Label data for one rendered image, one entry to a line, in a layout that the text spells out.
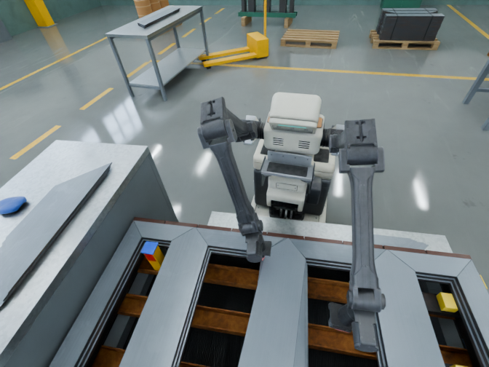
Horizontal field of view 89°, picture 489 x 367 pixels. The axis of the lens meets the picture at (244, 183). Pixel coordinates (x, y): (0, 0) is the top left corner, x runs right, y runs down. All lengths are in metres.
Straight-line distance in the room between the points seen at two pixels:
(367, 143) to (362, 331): 0.48
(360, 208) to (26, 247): 1.19
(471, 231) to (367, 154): 2.22
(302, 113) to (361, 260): 0.63
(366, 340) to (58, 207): 1.25
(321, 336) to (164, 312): 0.65
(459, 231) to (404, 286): 1.64
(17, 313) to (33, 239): 0.28
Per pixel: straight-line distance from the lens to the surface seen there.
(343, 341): 1.28
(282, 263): 1.15
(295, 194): 1.46
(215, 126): 0.77
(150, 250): 1.25
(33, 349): 1.23
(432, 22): 6.69
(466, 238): 2.80
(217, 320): 1.26
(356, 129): 0.76
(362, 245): 0.73
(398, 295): 1.22
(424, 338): 1.19
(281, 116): 1.10
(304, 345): 1.06
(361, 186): 0.72
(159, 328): 1.12
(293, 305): 1.09
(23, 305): 1.18
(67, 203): 1.36
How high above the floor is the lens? 1.89
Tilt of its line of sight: 46 degrees down
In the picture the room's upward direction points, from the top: 4 degrees counter-clockwise
